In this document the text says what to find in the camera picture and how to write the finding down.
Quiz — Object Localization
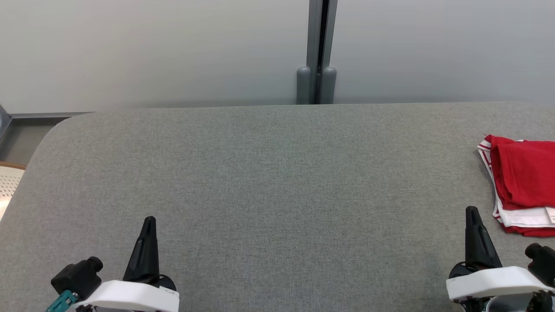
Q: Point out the dark grey partition post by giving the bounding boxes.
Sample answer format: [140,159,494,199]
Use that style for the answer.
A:
[307,0,339,105]

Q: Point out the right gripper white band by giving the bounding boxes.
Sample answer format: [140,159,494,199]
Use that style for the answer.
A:
[446,207,555,302]

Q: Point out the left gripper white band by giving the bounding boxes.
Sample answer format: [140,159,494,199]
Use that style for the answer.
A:
[72,216,180,312]

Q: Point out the grey cylinder post foot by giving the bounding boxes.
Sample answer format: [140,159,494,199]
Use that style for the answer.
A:
[297,66,312,105]
[322,66,337,105]

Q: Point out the grey metal tube frame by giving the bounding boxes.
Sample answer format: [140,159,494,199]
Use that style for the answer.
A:
[0,104,13,139]

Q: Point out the cream perforated laundry basket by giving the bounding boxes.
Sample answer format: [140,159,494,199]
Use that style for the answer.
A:
[0,162,26,222]

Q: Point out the teal left camera connector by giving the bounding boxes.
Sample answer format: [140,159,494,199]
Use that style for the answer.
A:
[46,290,79,312]

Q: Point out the red Bulls jersey white sleeves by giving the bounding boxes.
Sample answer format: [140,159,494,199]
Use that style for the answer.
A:
[477,134,555,228]

